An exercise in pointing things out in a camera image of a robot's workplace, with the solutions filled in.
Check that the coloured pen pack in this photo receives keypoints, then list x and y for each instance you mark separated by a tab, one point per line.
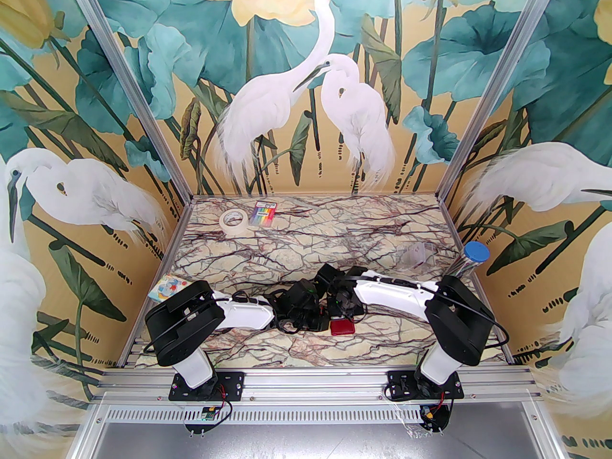
264	214

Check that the cream masking tape roll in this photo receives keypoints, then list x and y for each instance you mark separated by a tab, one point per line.
233	229

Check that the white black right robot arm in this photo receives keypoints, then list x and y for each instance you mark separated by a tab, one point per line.
459	323

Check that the small green circuit board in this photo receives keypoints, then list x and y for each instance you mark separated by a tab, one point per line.
207	414

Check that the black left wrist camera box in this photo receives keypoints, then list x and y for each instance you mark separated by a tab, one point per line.
301	290

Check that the small board yellow connector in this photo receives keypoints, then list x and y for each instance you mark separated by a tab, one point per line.
429	414

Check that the perforated metal strip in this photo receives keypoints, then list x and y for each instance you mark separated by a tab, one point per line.
311	414

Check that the clear plastic card box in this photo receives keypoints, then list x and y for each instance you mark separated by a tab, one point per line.
416	256

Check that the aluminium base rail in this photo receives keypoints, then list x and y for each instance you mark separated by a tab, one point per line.
311	383

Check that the aluminium frame post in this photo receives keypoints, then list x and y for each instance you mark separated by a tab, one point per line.
499	84
130	84

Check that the red leather card holder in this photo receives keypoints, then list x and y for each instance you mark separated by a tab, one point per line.
342	327

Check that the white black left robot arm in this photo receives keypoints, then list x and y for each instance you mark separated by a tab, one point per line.
186	323

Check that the clear pencil tube blue lid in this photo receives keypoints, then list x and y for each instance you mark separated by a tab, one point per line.
476	251

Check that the colourful patterned tissue pack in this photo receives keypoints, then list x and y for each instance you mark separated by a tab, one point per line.
169	287

